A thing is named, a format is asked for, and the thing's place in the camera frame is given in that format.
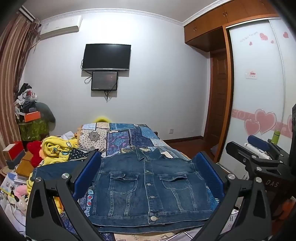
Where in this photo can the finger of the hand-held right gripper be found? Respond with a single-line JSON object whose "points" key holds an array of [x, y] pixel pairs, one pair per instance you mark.
{"points": [[235, 149], [257, 141]]}

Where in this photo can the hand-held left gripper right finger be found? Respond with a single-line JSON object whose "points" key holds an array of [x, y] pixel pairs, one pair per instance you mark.
{"points": [[209, 176]]}

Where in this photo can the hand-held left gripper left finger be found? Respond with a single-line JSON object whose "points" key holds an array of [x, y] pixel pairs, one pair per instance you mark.
{"points": [[89, 171]]}

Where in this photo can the blue denim jacket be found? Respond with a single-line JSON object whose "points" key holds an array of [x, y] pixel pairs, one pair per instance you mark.
{"points": [[138, 185]]}

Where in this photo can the pile of mixed clothes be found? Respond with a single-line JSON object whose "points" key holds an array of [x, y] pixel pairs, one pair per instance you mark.
{"points": [[24, 97]]}

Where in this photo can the white plastic object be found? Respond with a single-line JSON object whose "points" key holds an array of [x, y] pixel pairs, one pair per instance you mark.
{"points": [[255, 149]]}

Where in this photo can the green bottle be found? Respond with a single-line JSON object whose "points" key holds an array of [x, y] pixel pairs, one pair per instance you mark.
{"points": [[275, 137]]}

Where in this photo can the dark polka dot cloth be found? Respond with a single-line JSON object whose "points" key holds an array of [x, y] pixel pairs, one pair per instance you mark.
{"points": [[77, 154]]}

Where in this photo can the person's orange clothing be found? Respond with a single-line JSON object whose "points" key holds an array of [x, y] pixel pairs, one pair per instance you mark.
{"points": [[290, 205]]}

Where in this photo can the wooden wardrobe with sliding doors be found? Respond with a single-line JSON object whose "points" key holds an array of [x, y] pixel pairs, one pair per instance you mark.
{"points": [[254, 104]]}

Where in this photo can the white cloth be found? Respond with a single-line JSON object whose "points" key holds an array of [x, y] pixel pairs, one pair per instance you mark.
{"points": [[67, 135]]}

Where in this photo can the yellow cartoon blanket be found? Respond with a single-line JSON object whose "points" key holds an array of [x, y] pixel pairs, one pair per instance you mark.
{"points": [[53, 148]]}

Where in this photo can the brown wooden door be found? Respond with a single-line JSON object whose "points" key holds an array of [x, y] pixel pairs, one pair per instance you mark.
{"points": [[217, 97]]}

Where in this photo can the red plush toy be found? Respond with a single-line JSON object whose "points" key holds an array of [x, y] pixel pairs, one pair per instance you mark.
{"points": [[34, 153]]}

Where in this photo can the blue patchwork blanket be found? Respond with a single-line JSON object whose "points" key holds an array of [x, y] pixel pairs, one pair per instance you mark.
{"points": [[138, 136]]}

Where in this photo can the brown cardboard box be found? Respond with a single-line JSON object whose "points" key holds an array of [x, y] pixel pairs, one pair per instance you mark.
{"points": [[24, 165]]}

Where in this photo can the wooden bed footboard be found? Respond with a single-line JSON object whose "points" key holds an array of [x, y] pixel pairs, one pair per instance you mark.
{"points": [[157, 133]]}

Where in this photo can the green patterned cover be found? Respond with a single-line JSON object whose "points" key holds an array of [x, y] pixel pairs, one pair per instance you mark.
{"points": [[34, 131]]}

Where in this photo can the red and white door sticker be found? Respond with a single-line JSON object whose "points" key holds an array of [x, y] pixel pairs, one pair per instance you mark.
{"points": [[251, 74]]}

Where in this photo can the dark grey-green bag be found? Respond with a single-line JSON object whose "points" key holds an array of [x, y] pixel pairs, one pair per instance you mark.
{"points": [[47, 113]]}

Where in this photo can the pink plush toy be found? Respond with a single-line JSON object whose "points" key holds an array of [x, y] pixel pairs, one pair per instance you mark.
{"points": [[19, 191]]}

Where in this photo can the red and grey box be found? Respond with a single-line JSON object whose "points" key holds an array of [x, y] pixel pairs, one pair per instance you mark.
{"points": [[13, 151]]}

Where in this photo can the orange box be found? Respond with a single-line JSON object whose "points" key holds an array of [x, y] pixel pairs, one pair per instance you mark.
{"points": [[32, 116]]}

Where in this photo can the tan fleece bed sheet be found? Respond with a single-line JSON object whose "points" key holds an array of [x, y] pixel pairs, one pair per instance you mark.
{"points": [[143, 237]]}

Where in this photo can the brown striped curtain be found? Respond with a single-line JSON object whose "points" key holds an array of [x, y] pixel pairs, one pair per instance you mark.
{"points": [[11, 69]]}

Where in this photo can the wooden overhead cabinets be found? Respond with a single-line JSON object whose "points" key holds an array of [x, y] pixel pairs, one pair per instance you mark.
{"points": [[208, 23]]}

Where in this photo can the white air conditioner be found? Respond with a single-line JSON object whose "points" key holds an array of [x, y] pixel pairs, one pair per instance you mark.
{"points": [[60, 26]]}

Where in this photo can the white wall socket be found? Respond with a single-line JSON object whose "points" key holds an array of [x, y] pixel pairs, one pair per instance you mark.
{"points": [[171, 131]]}

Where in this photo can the small black wall monitor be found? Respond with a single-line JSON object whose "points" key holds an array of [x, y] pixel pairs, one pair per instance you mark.
{"points": [[104, 80]]}

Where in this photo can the black wall television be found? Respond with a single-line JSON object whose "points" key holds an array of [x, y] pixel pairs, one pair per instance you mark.
{"points": [[106, 56]]}

